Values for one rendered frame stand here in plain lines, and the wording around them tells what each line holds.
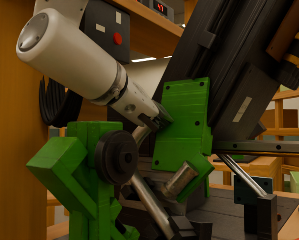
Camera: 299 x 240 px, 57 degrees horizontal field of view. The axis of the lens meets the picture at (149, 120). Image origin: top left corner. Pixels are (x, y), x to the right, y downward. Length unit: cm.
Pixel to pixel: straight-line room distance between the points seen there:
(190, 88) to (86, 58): 29
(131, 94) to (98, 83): 7
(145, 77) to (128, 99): 1071
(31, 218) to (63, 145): 42
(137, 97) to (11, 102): 32
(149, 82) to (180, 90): 1042
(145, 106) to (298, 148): 33
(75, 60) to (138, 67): 1104
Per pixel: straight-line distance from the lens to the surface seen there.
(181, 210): 60
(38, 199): 75
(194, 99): 61
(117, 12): 83
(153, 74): 1103
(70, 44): 40
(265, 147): 66
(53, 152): 36
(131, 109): 50
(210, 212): 94
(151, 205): 57
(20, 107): 71
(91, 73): 42
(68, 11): 50
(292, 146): 65
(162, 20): 98
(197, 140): 58
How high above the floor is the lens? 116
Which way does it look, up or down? 2 degrees up
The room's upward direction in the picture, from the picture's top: straight up
